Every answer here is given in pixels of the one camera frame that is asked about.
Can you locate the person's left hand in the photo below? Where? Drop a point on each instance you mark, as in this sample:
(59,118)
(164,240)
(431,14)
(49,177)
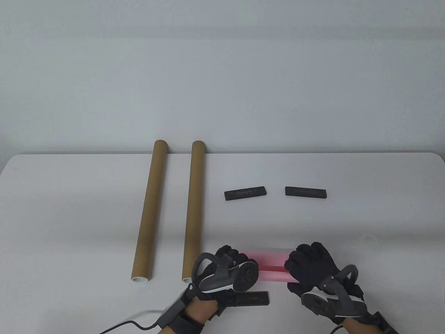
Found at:
(227,252)

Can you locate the person's right hand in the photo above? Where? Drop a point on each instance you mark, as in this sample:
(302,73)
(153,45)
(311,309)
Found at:
(311,264)

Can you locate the pink paper sheet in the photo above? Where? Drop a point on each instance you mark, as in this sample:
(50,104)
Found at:
(274,276)

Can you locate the brown cardboard mailing tube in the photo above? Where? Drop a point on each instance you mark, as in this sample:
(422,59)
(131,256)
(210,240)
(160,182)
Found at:
(151,212)
(194,208)

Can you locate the black rectangular weight bar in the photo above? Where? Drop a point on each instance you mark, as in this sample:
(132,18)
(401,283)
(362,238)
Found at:
(306,192)
(257,298)
(245,193)

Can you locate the translucent white tube cap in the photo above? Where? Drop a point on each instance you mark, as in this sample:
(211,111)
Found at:
(370,239)

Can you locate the person's left forearm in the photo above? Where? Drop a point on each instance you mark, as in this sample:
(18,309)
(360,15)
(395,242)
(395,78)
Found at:
(198,313)

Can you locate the person's right forearm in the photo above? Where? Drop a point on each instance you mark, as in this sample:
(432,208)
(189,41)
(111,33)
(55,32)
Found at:
(358,327)

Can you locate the black wrist camera unit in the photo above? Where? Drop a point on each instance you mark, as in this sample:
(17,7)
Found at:
(384,323)
(170,313)

